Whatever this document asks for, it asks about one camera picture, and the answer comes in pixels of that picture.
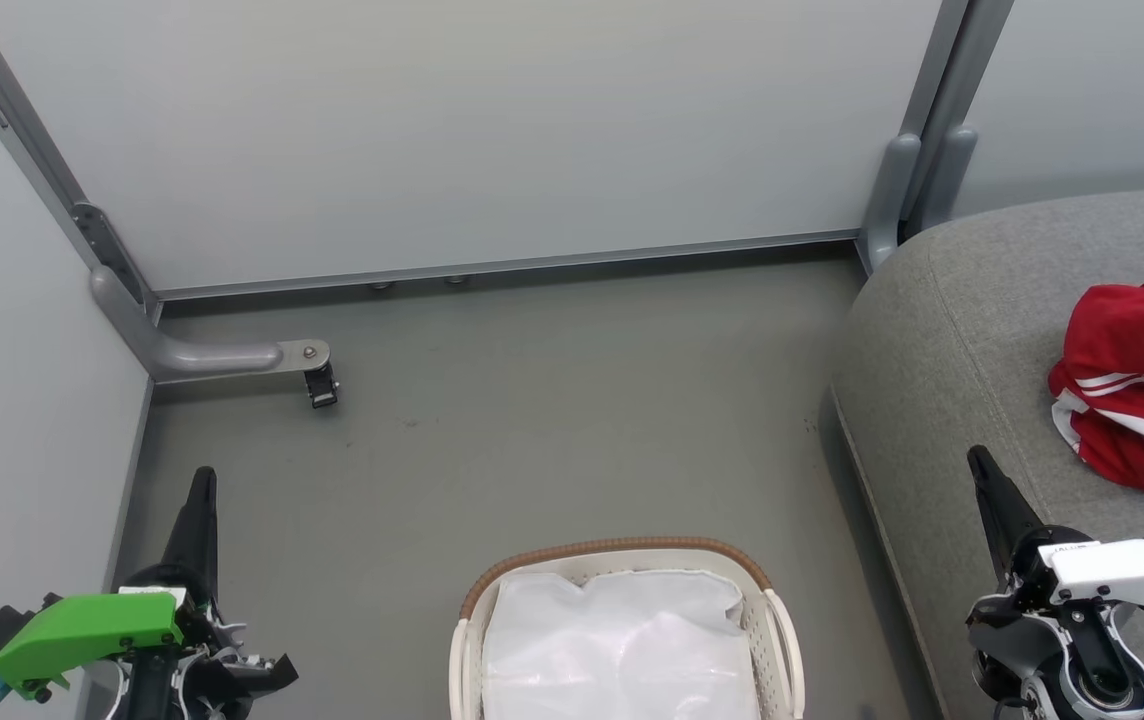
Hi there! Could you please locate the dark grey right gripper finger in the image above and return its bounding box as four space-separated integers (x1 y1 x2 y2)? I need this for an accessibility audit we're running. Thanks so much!
976 446 1045 542
968 447 1022 583

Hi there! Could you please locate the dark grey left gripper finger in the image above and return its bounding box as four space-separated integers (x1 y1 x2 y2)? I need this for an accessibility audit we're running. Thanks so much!
194 467 221 601
164 467 204 582

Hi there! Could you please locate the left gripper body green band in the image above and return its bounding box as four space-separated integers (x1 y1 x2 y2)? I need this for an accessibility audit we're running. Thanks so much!
0 565 299 720

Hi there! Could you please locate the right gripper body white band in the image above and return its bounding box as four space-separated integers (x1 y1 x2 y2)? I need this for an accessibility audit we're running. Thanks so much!
1007 524 1144 616

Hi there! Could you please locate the red white-striped garment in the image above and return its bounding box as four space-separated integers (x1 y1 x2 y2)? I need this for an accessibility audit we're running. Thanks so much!
1047 263 1144 506

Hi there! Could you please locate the grey fabric sofa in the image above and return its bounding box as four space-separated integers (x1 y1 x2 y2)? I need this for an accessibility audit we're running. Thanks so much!
830 185 1144 720

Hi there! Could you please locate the grey partition support foot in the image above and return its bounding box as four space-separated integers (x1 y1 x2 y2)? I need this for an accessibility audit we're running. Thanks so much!
90 265 331 386

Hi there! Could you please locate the small caster wheel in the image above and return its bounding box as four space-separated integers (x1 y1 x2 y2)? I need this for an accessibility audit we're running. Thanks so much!
304 360 340 409

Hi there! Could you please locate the white laundry basket brown rim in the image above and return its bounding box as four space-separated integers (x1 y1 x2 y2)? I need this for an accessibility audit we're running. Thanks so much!
449 537 806 720

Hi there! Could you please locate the white basket liner bag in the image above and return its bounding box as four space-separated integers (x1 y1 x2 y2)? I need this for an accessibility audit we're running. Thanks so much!
480 568 763 720

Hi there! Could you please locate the dark metal post bracket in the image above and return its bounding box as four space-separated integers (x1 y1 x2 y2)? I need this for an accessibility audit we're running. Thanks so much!
70 202 148 306

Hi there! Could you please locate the grey partition post with foot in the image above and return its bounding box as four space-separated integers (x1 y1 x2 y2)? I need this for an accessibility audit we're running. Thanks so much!
857 0 973 273

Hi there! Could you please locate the grey adjacent partition frame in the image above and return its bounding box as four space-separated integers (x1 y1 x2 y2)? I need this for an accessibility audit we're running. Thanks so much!
907 0 1015 239

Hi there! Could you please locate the grey aluminium partition bottom rail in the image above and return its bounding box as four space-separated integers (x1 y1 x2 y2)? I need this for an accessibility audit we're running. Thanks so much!
154 230 863 301

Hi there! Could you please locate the grey aluminium partition post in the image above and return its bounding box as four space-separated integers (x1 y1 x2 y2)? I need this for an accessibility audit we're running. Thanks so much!
0 0 158 301

